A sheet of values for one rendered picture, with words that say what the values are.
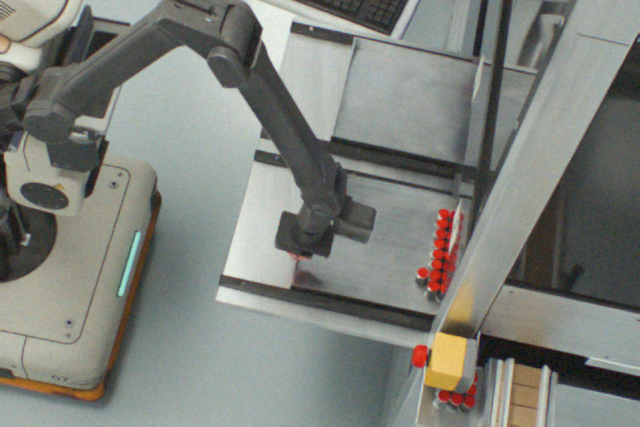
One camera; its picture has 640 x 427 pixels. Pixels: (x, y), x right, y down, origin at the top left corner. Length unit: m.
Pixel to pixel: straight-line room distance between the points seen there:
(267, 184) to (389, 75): 0.38
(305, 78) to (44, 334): 0.90
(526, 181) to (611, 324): 0.42
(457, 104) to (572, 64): 1.04
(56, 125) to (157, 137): 1.50
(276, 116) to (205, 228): 1.48
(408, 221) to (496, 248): 0.52
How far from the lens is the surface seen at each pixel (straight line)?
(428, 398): 1.93
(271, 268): 2.00
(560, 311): 1.74
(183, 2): 1.49
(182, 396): 2.83
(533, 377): 1.94
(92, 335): 2.61
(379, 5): 2.47
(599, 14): 1.16
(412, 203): 2.10
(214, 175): 3.13
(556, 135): 1.34
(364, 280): 2.00
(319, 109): 2.20
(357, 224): 1.80
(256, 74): 1.51
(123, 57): 1.57
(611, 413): 2.12
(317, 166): 1.67
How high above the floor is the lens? 2.67
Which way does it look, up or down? 59 degrees down
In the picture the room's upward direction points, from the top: 10 degrees clockwise
